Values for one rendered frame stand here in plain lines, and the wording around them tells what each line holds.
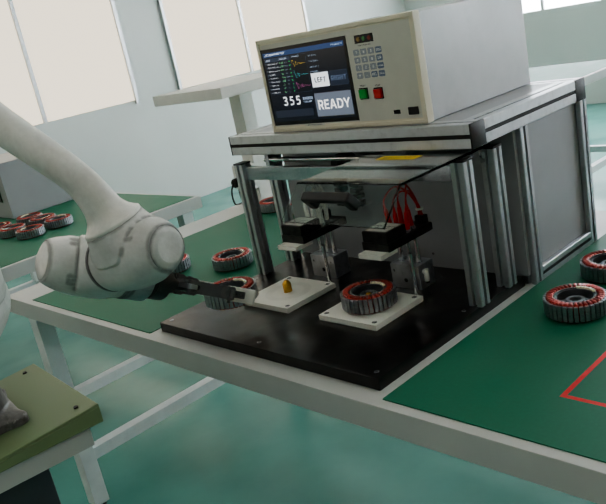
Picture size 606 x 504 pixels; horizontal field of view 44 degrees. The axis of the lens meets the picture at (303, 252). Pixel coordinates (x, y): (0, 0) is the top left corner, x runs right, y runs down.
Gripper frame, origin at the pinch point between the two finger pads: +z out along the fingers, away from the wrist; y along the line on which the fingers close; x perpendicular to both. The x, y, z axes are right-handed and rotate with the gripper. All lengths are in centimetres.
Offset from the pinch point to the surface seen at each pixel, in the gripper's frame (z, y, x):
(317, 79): 6.0, -8.4, -47.1
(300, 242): 15.3, -2.4, -13.7
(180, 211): 75, 133, -28
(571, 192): 52, -45, -34
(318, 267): 26.5, 1.7, -9.4
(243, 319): 5.6, 0.5, 5.0
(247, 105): 62, 85, -65
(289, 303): 12.1, -5.8, 0.0
